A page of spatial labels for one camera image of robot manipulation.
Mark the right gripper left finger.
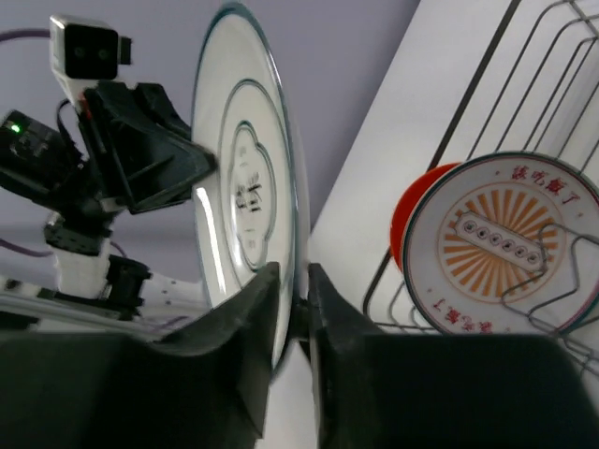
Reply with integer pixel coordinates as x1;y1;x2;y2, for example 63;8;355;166
1;262;280;448

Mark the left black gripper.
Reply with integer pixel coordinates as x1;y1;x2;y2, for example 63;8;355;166
81;80;218;214

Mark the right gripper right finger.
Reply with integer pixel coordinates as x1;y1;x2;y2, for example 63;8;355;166
308;264;598;448

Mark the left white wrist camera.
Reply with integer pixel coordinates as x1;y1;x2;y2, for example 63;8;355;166
49;14;132;106

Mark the white plate orange sunburst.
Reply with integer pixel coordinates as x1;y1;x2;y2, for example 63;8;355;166
402;152;598;334

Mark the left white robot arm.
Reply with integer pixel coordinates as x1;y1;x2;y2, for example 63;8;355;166
1;80;217;336

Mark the wire dish rack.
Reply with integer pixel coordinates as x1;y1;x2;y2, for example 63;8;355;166
361;1;598;381

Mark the white plate green rim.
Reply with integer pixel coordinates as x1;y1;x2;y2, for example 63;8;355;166
191;2;310;367

